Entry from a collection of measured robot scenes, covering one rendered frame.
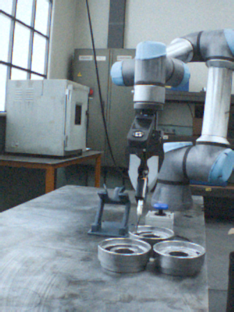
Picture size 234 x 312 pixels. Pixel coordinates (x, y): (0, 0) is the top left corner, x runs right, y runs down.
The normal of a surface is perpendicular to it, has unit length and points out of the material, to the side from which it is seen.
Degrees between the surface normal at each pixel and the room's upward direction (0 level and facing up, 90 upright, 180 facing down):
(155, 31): 90
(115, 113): 90
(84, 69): 90
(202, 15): 90
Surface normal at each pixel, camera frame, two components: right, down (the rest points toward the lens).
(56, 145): -0.22, 0.07
